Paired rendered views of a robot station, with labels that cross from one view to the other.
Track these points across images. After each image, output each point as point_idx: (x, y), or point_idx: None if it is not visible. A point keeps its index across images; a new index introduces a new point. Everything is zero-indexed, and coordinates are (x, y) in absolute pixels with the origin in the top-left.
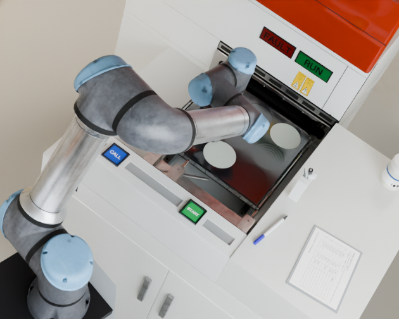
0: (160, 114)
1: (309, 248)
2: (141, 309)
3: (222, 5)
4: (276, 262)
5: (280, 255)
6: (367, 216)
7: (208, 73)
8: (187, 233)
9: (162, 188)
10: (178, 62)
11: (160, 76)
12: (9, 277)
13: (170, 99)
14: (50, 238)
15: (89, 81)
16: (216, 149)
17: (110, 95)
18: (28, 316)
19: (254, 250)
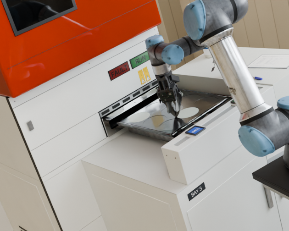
0: None
1: (261, 66)
2: (275, 217)
3: (83, 90)
4: (273, 73)
5: (268, 72)
6: None
7: (164, 47)
8: None
9: (221, 112)
10: (96, 154)
11: (108, 158)
12: None
13: (130, 151)
14: (281, 107)
15: (206, 10)
16: (183, 114)
17: (218, 1)
18: None
19: (266, 79)
